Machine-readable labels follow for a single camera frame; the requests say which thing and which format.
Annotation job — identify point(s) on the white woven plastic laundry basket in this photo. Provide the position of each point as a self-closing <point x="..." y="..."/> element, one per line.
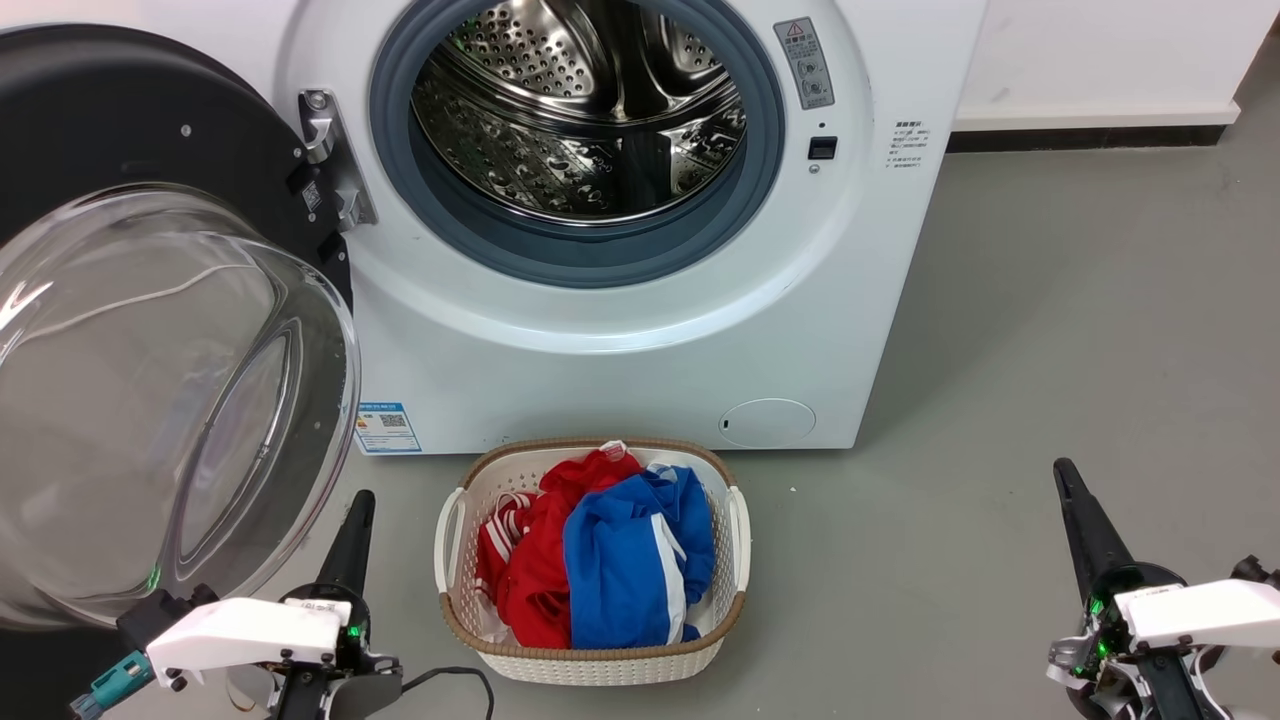
<point x="590" y="665"/>

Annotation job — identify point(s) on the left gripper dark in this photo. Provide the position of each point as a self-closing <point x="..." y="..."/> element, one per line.
<point x="345" y="660"/>

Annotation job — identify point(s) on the white front-load washing machine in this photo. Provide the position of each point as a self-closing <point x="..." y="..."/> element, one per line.
<point x="600" y="370"/>

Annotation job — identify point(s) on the silver metal door hinge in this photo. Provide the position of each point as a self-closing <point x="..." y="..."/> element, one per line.
<point x="330" y="150"/>

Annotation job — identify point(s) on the black round glass washer door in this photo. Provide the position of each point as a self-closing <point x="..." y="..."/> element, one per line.
<point x="90" y="120"/>

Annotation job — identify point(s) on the red garment with white stripes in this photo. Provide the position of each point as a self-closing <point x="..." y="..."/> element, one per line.
<point x="530" y="580"/>

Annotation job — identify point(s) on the round white filter cover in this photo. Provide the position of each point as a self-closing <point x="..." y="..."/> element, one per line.
<point x="768" y="423"/>

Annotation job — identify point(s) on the blue garment with white stripe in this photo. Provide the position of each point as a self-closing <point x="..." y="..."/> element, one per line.
<point x="615" y="570"/>

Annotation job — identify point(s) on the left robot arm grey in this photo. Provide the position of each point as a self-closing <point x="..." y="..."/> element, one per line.
<point x="350" y="700"/>

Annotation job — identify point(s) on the blue energy label sticker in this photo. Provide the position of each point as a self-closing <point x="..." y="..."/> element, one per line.
<point x="388" y="428"/>

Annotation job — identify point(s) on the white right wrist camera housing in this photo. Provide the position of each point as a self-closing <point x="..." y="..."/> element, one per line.
<point x="1200" y="610"/>

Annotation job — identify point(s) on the grey warning label sticker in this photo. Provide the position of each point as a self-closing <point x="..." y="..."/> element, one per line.
<point x="805" y="62"/>

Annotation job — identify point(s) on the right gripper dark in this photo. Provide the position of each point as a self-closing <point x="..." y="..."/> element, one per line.
<point x="1110" y="640"/>

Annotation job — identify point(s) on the small black text sticker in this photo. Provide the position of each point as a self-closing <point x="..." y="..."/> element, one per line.
<point x="908" y="145"/>

